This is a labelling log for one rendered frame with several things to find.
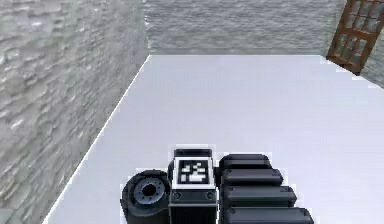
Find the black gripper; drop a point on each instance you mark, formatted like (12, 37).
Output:
(146, 196)

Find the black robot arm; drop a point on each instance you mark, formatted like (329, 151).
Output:
(253, 196)

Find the brown wooden glazed door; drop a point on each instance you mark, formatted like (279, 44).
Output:
(356, 35)

